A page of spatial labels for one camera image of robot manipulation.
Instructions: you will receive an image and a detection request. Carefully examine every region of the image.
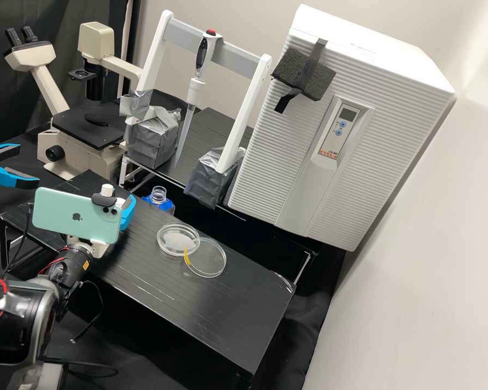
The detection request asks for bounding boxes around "right wrist camera phone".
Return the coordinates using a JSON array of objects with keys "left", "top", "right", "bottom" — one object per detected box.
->
[{"left": 31, "top": 183, "right": 132, "bottom": 245}]

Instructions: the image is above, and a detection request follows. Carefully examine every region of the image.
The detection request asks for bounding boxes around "grey taped block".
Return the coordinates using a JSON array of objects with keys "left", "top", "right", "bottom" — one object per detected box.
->
[
  {"left": 183, "top": 147, "right": 247, "bottom": 210},
  {"left": 121, "top": 90, "right": 182, "bottom": 170}
]

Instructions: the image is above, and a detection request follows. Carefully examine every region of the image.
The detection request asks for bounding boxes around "black cable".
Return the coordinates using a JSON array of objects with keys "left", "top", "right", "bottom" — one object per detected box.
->
[
  {"left": 69, "top": 279, "right": 105, "bottom": 342},
  {"left": 2, "top": 206, "right": 35, "bottom": 281}
]

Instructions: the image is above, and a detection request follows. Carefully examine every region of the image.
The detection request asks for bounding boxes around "blue bottle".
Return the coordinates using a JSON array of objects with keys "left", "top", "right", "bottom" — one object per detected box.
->
[{"left": 141, "top": 185, "right": 176, "bottom": 217}]

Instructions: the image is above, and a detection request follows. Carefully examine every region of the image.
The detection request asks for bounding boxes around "pipette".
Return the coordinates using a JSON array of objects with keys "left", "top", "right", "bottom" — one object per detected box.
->
[{"left": 174, "top": 29, "right": 223, "bottom": 168}]

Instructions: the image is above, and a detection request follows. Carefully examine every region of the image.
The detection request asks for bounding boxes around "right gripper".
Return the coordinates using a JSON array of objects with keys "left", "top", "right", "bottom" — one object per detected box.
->
[{"left": 66, "top": 194, "right": 138, "bottom": 258}]

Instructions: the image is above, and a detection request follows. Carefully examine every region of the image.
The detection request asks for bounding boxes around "white pipette stand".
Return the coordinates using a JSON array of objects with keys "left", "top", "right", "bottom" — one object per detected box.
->
[{"left": 124, "top": 10, "right": 273, "bottom": 174}]

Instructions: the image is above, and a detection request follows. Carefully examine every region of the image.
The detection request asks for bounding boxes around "incubator door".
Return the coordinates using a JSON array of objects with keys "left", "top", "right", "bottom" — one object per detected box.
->
[{"left": 224, "top": 28, "right": 376, "bottom": 241}]

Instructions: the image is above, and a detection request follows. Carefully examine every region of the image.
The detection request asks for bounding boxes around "petri dish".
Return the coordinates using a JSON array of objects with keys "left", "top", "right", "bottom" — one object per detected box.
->
[{"left": 156, "top": 222, "right": 201, "bottom": 258}]

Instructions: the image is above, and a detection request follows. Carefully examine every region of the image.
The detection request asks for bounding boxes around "cream microscope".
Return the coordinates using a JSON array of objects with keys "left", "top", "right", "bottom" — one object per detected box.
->
[{"left": 4, "top": 22, "right": 145, "bottom": 182}]

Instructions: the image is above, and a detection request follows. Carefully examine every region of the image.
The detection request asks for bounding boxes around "white incubator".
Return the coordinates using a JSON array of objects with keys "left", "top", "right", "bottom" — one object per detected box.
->
[{"left": 223, "top": 4, "right": 458, "bottom": 254}]

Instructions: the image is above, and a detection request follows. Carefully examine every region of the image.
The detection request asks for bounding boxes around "petri dish lid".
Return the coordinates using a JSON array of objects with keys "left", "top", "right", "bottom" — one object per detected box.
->
[{"left": 183, "top": 237, "right": 228, "bottom": 278}]

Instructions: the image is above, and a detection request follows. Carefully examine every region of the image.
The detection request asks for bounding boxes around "black platform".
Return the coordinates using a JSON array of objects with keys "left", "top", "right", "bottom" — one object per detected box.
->
[
  {"left": 0, "top": 170, "right": 298, "bottom": 378},
  {"left": 118, "top": 90, "right": 320, "bottom": 286}
]

